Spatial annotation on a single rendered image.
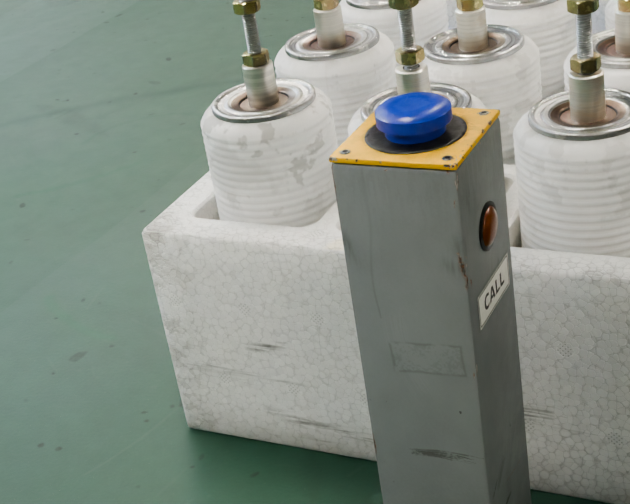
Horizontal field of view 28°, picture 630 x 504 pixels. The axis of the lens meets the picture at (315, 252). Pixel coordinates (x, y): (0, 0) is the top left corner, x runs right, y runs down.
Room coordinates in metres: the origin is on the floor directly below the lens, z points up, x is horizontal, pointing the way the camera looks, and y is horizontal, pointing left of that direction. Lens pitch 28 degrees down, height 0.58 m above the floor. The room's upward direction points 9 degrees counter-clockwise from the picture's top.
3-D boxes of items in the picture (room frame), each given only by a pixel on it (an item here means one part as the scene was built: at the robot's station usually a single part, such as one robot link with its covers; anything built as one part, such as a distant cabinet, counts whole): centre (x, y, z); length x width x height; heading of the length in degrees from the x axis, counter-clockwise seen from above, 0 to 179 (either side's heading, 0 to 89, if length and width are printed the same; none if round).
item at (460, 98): (0.79, -0.08, 0.25); 0.08 x 0.08 x 0.01
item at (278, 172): (0.85, 0.02, 0.16); 0.10 x 0.10 x 0.18
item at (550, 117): (0.73, -0.19, 0.25); 0.08 x 0.08 x 0.01
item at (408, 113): (0.60, -0.06, 0.32); 0.04 x 0.04 x 0.02
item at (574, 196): (0.73, -0.19, 0.16); 0.10 x 0.10 x 0.18
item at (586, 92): (0.73, -0.19, 0.26); 0.02 x 0.02 x 0.03
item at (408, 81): (0.79, -0.08, 0.26); 0.02 x 0.02 x 0.03
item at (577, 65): (0.73, -0.19, 0.29); 0.02 x 0.02 x 0.01; 58
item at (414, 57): (0.79, -0.08, 0.29); 0.02 x 0.02 x 0.01; 77
